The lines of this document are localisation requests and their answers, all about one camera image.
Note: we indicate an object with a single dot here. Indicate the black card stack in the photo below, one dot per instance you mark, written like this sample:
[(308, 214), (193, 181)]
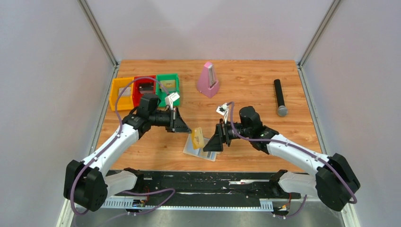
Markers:
[(146, 88)]

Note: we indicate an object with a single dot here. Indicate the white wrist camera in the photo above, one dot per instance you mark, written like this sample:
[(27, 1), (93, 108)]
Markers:
[(170, 99), (224, 109)]

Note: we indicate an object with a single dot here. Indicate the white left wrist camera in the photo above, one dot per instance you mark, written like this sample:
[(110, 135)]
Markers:
[(170, 99)]

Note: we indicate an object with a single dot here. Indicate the pink metronome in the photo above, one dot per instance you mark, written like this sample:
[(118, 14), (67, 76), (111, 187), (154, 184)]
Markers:
[(208, 84)]

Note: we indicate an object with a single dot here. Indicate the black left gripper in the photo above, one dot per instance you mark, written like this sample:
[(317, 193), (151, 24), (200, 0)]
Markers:
[(176, 123)]

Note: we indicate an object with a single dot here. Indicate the gold card stack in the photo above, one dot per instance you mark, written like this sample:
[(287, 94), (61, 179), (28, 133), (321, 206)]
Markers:
[(170, 85)]

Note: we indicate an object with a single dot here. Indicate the silver card stack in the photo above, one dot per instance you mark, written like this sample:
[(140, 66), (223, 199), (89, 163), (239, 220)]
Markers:
[(125, 91)]

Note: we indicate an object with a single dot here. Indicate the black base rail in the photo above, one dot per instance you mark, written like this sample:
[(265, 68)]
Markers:
[(217, 189)]

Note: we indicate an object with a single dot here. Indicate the red plastic bin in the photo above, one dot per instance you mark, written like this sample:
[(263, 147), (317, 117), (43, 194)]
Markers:
[(136, 96)]

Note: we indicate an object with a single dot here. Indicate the yellow plastic bin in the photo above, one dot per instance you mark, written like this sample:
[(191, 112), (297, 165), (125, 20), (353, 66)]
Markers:
[(120, 97)]

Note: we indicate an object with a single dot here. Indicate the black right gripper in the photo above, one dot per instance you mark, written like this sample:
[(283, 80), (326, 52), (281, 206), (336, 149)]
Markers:
[(215, 144)]

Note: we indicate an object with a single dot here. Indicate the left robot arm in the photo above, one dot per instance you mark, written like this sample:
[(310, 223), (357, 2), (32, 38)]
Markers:
[(87, 183)]

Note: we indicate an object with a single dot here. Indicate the green plastic bin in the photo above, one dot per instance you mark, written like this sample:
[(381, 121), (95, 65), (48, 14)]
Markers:
[(159, 89)]

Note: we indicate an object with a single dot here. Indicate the black silver microphone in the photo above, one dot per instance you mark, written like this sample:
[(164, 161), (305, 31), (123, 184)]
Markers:
[(282, 109)]

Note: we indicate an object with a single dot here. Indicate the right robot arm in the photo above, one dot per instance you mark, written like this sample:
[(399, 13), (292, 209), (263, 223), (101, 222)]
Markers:
[(309, 161)]

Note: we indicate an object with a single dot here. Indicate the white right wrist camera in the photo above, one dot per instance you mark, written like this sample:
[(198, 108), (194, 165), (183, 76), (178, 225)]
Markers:
[(224, 109)]

